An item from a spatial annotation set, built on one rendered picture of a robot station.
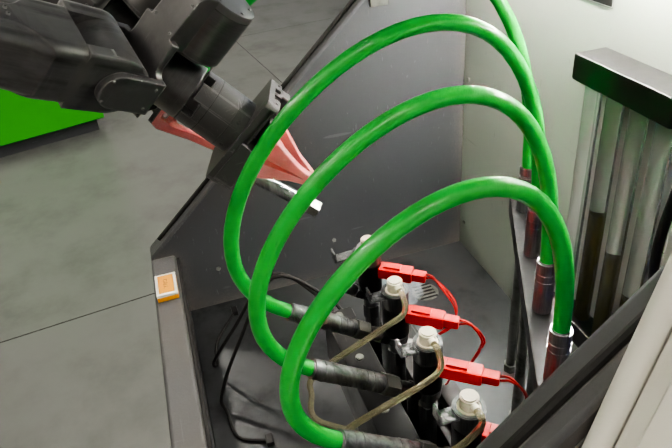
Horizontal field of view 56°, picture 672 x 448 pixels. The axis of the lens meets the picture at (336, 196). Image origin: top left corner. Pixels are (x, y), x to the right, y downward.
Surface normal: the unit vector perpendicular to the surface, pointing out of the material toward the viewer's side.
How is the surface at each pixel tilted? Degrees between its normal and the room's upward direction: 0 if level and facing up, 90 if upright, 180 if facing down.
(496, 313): 0
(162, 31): 60
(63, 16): 43
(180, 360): 0
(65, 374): 0
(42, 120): 90
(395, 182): 90
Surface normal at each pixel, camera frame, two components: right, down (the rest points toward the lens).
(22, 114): 0.53, 0.40
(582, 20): -0.95, 0.22
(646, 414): -0.94, 0.01
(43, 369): -0.07, -0.85
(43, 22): 0.62, -0.65
